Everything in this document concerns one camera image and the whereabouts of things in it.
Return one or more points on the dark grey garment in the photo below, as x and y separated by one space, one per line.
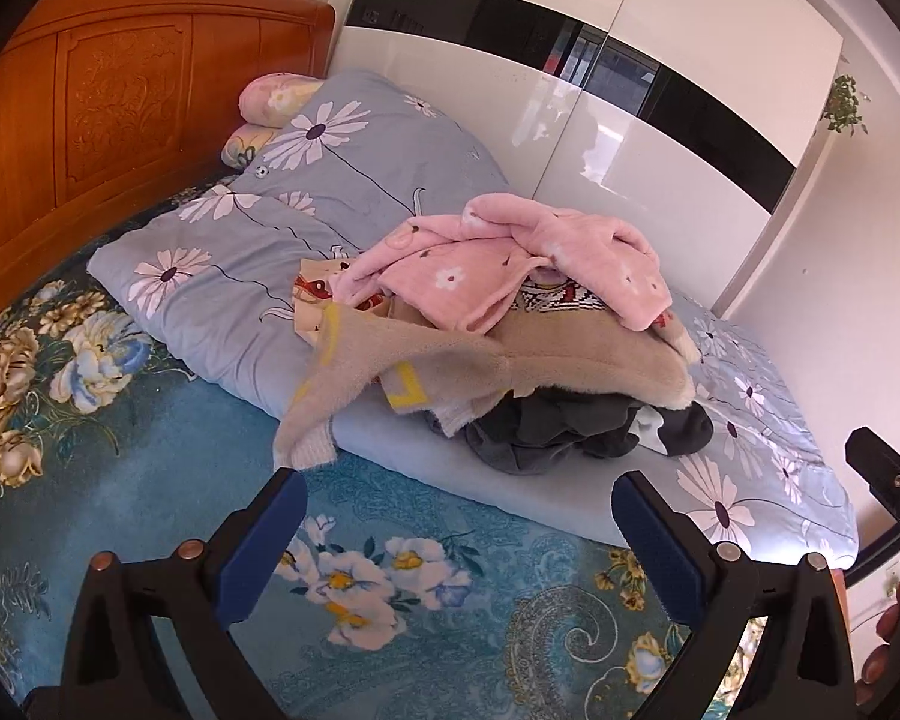
540 435

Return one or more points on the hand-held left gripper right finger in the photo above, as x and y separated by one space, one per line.
656 544

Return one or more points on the blue-grey daisy quilt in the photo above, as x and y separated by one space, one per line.
217 292

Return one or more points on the pink floral pillow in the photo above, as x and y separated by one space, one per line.
274 94

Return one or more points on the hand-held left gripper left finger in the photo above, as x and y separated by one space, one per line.
264 544

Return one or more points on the teal floral bedsheet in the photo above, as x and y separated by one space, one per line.
157 450

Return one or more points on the person's right hand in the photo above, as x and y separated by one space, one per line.
886 626

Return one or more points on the cream cartoon print garment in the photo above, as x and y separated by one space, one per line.
311 292

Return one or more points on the yellow floral pillow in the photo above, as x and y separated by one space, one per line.
244 146

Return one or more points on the pink fleece floral garment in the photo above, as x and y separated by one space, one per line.
570 240

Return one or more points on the beige cartoon print sweater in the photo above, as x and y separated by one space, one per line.
570 360

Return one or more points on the green hanging plant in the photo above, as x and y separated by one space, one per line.
844 109

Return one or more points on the white and black wardrobe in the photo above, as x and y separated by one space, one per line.
495 105

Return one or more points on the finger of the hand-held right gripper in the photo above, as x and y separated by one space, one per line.
896 476

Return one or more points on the wooden headboard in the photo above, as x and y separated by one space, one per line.
120 90

